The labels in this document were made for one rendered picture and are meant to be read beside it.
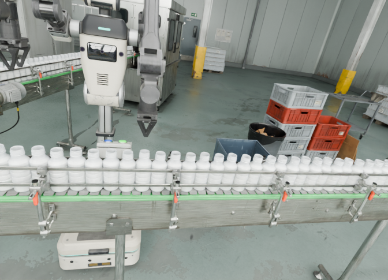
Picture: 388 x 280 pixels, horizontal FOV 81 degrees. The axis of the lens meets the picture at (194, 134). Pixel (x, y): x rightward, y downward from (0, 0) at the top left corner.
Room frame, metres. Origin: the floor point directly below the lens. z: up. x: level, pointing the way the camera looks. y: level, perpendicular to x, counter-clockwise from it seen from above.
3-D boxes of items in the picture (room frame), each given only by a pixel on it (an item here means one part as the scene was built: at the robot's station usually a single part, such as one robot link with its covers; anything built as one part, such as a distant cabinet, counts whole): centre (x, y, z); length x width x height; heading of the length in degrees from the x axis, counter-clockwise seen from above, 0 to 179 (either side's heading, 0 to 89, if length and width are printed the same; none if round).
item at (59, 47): (6.49, 4.17, 0.96); 0.82 x 0.50 x 1.91; 177
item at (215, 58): (10.73, -0.09, 0.50); 1.24 x 1.03 x 1.00; 108
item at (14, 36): (0.76, 0.64, 1.51); 0.10 x 0.07 x 0.07; 15
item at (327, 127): (3.42, -1.98, 0.55); 0.61 x 0.41 x 0.22; 108
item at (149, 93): (0.70, 0.16, 1.45); 0.12 x 0.09 x 0.12; 16
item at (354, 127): (4.82, -3.15, 0.49); 1.05 x 0.55 x 0.99; 105
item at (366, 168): (1.00, -0.86, 1.08); 0.06 x 0.06 x 0.17
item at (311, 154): (3.42, -1.98, 0.11); 0.61 x 0.41 x 0.22; 108
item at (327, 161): (0.95, -0.63, 1.08); 0.06 x 0.06 x 0.17
